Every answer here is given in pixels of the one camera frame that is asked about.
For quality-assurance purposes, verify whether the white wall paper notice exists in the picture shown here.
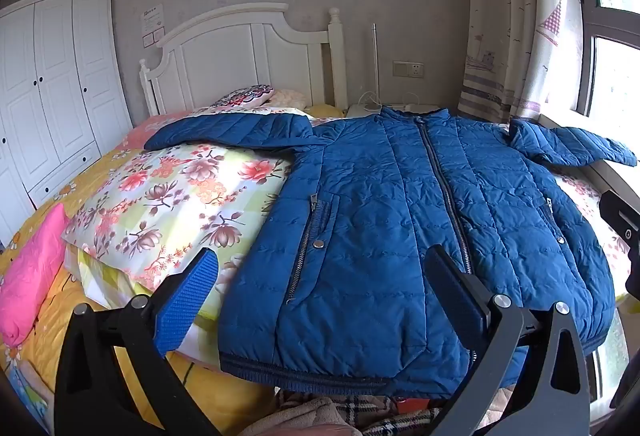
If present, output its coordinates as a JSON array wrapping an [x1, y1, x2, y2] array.
[[141, 4, 166, 48]]

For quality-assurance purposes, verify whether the wall socket plate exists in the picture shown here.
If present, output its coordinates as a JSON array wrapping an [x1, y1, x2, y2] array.
[[392, 60, 425, 78]]

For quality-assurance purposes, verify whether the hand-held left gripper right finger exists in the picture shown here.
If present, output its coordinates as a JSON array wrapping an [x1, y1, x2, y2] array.
[[426, 244, 593, 436]]

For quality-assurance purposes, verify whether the blue puffer jacket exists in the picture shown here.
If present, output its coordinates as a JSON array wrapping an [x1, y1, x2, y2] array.
[[144, 106, 638, 401]]

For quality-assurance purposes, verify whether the white lamp pole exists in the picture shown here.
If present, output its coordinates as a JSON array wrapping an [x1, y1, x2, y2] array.
[[369, 22, 381, 110]]

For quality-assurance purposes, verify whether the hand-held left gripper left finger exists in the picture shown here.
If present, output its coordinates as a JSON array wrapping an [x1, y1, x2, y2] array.
[[55, 246, 221, 436]]

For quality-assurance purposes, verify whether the beige pillow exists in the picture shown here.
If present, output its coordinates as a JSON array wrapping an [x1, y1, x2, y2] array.
[[269, 89, 307, 110]]

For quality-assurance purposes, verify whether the white nightstand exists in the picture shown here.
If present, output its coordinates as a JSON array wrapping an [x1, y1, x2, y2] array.
[[346, 102, 447, 120]]

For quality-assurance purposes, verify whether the plaid blanket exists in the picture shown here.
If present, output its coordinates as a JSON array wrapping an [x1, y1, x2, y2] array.
[[250, 388, 483, 436]]

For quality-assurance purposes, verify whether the window frame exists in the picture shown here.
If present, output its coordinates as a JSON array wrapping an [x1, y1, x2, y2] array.
[[564, 0, 640, 118]]

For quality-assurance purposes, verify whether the white bed headboard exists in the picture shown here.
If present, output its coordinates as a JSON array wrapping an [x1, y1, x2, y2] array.
[[138, 2, 349, 118]]

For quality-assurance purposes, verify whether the purple patterned pillow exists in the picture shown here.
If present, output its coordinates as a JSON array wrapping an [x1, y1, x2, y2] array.
[[212, 84, 276, 108]]

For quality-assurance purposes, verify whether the white wardrobe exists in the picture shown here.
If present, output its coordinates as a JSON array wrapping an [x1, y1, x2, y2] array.
[[0, 0, 134, 243]]

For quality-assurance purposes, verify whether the pink pillow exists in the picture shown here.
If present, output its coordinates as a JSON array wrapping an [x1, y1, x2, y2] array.
[[0, 203, 69, 350]]

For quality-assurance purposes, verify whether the yellow bed sheet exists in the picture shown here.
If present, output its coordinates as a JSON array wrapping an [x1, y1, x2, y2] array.
[[0, 116, 278, 436]]

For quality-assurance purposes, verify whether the printed curtain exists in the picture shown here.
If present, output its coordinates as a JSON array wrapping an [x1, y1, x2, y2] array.
[[457, 0, 587, 124]]

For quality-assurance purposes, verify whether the yellow pillow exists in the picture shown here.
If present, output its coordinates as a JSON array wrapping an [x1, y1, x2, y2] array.
[[304, 102, 347, 120]]

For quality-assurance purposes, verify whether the floral quilt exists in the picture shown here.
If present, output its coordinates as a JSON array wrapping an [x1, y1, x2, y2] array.
[[62, 109, 633, 367]]

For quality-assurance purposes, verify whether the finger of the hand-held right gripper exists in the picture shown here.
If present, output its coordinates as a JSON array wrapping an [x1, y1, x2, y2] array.
[[599, 189, 640, 302]]

